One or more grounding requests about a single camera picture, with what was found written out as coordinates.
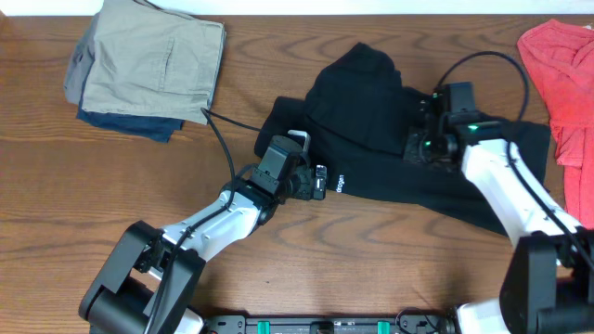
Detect folded navy blue garment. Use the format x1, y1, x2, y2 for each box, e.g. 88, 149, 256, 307
64, 86, 184, 143

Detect red t-shirt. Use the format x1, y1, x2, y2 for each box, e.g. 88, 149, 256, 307
517, 19, 593, 229

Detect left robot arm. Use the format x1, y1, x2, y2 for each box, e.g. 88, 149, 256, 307
78, 164, 327, 334

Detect black t-shirt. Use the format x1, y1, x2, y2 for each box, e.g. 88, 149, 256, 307
253, 42, 552, 237

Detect folded grey garment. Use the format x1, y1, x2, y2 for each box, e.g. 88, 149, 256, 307
63, 13, 100, 105

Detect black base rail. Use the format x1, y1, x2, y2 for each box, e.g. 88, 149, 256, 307
201, 312, 457, 334

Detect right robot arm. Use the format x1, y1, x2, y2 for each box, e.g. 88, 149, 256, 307
405, 94, 593, 333

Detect right black cable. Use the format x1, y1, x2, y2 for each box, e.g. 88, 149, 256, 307
433, 50, 594, 275

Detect folded khaki pants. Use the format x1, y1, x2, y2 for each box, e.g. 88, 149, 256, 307
82, 0, 226, 124

